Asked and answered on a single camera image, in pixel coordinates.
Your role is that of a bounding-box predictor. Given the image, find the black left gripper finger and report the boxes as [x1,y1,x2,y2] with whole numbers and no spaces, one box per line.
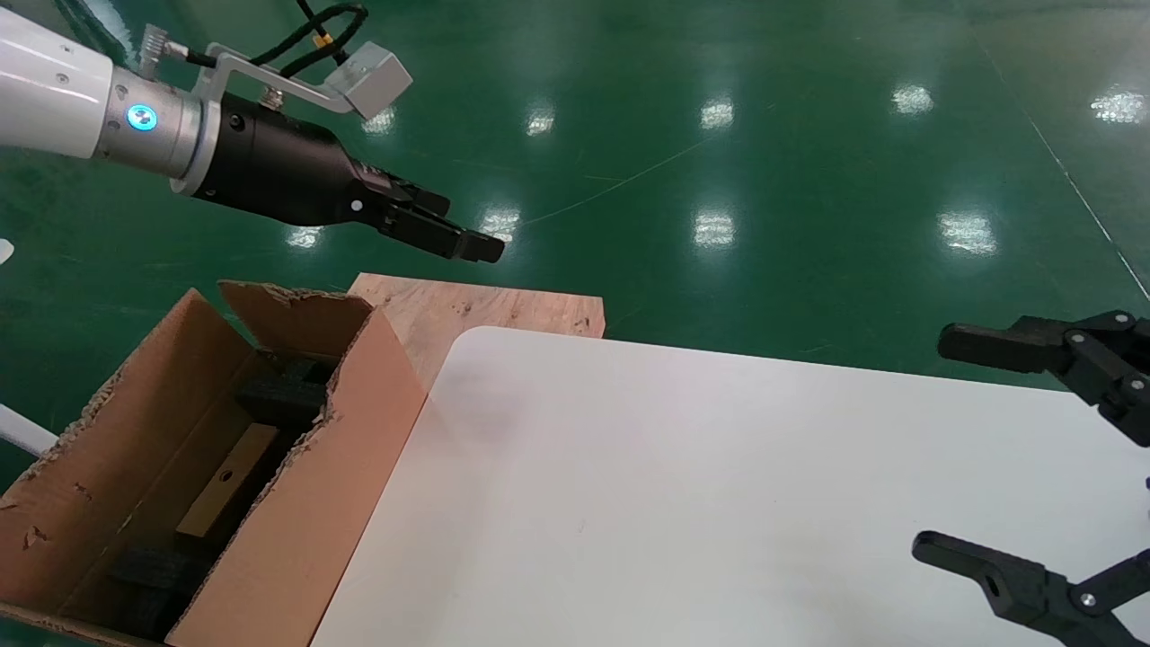
[376,173,452,218]
[376,209,507,266]

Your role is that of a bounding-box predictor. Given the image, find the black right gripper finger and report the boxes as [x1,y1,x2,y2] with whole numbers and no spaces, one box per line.
[936,310,1150,448]
[910,529,1150,647]

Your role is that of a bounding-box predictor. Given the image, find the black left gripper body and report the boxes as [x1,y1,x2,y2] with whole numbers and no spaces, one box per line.
[191,90,398,232]

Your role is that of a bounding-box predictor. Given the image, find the small cardboard box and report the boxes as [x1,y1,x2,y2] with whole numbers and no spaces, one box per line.
[175,422,280,541]

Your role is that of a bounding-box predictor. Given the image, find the large cardboard box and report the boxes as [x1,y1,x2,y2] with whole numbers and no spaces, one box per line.
[0,279,429,647]

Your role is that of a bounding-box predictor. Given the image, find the wooden pallet board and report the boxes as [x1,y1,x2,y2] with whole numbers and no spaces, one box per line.
[348,272,606,394]

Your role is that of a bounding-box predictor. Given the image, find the silver knurled connector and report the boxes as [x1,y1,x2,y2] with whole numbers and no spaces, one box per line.
[137,24,190,82]

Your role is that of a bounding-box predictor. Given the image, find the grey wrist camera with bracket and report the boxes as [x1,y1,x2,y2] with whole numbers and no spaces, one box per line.
[193,40,415,124]

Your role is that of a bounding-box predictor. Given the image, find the black cable with yellow tag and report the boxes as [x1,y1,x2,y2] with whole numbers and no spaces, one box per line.
[256,0,370,78]

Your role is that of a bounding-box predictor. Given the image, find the white metal frame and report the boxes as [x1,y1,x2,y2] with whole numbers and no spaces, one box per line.
[0,402,61,458]

